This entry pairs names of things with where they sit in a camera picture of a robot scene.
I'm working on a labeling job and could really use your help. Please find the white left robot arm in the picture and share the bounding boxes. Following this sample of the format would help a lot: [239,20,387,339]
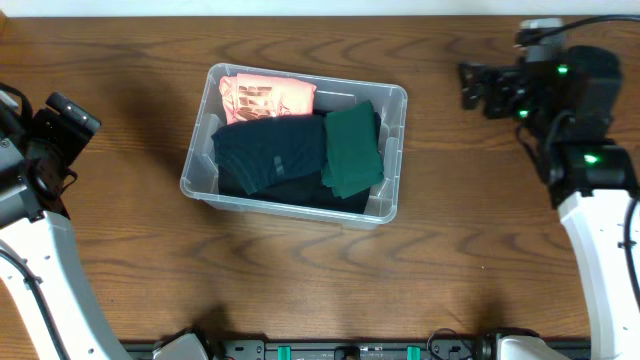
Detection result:
[1,85,132,359]

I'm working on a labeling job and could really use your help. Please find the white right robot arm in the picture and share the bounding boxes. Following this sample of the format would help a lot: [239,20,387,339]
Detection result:
[457,46,639,359]

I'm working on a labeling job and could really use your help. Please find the clear plastic storage bin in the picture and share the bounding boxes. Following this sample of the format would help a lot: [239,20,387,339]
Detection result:
[180,63,408,230]

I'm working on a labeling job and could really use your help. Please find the black trousers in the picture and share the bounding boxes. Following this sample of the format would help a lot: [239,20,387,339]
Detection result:
[304,107,384,215]

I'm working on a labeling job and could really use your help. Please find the black garment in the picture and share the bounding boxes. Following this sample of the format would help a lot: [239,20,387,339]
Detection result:
[218,168,332,206]

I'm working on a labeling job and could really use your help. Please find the pink printed shirt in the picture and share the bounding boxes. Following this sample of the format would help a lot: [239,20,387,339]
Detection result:
[219,73,317,124]

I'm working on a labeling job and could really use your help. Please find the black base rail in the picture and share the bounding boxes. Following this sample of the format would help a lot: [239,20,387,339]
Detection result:
[213,335,475,360]

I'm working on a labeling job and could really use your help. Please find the dark teal garment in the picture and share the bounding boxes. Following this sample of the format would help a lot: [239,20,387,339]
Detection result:
[211,115,327,194]

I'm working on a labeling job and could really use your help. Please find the green garment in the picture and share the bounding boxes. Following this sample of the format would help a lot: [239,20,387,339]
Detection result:
[322,101,384,199]

